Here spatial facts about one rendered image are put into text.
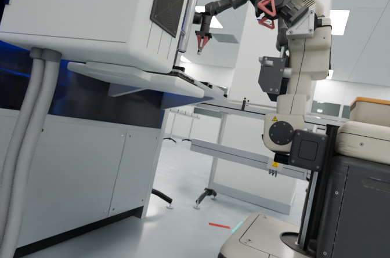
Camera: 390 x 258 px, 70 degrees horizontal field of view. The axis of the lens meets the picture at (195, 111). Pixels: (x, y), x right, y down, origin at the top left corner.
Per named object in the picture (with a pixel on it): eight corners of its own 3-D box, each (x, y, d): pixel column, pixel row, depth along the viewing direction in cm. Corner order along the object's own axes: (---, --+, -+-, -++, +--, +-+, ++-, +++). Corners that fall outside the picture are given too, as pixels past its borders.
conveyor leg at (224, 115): (201, 194, 248) (219, 111, 251) (204, 193, 256) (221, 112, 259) (210, 197, 244) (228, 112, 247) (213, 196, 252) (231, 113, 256)
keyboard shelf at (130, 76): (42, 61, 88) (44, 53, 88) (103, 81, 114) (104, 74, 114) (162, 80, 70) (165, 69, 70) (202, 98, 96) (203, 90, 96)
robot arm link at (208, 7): (212, 3, 166) (214, 11, 174) (194, 1, 169) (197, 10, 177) (206, 20, 163) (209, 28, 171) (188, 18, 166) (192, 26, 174)
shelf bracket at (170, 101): (159, 108, 177) (164, 88, 178) (162, 109, 180) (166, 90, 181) (208, 119, 164) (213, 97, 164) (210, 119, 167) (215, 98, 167)
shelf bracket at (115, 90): (107, 95, 132) (113, 68, 132) (111, 95, 135) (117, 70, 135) (168, 107, 118) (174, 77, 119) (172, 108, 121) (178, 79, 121)
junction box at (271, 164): (266, 168, 225) (268, 157, 225) (267, 167, 229) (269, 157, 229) (281, 171, 220) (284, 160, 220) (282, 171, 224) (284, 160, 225)
